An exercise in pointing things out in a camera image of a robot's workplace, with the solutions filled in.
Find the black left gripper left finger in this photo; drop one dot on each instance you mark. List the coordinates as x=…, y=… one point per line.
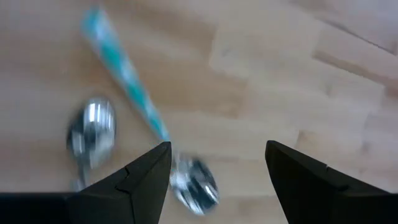
x=130, y=193

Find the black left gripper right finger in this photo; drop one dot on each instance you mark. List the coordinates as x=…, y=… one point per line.
x=311, y=193

